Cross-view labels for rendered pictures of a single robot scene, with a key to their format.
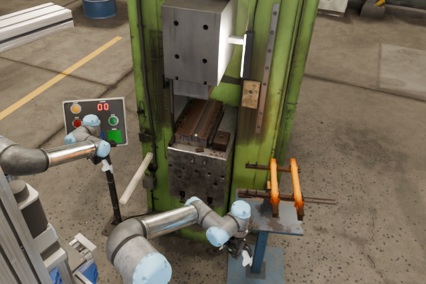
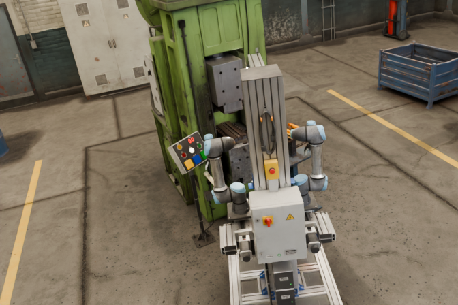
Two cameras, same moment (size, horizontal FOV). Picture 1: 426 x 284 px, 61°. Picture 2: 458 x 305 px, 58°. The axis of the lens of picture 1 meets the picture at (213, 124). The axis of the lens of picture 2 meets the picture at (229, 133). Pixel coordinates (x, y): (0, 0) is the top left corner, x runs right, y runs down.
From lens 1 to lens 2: 2.69 m
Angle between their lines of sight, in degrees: 31
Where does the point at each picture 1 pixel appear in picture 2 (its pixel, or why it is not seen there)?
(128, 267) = (315, 131)
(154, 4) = (198, 71)
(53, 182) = (128, 251)
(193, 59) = (232, 88)
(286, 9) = (261, 48)
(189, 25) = (227, 71)
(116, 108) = (197, 138)
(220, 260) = not seen: hidden behind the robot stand
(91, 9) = not seen: outside the picture
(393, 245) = (340, 161)
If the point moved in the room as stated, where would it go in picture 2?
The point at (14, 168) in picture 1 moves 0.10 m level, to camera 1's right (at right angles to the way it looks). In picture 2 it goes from (231, 143) to (241, 139)
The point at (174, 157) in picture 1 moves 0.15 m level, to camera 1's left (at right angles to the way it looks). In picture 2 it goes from (234, 154) to (221, 161)
